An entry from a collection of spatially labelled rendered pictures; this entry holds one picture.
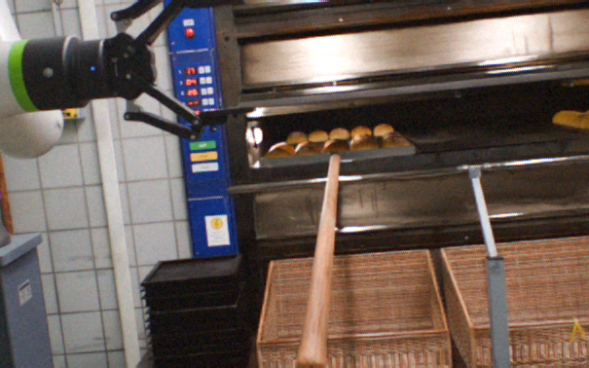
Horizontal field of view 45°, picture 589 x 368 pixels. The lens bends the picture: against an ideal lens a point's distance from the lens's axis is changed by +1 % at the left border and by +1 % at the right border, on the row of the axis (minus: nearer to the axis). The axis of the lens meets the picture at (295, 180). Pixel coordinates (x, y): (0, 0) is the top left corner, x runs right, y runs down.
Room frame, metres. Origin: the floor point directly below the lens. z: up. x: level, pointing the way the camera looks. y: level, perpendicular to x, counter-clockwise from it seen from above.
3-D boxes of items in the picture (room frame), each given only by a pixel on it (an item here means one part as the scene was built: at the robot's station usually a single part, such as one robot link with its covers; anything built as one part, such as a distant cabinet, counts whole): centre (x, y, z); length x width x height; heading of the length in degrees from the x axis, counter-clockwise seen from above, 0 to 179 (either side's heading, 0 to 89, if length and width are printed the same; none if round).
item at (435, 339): (2.16, -0.14, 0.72); 0.56 x 0.49 x 0.28; 85
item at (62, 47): (0.92, 0.28, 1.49); 0.12 x 0.06 x 0.09; 175
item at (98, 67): (0.91, 0.21, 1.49); 0.09 x 0.07 x 0.08; 85
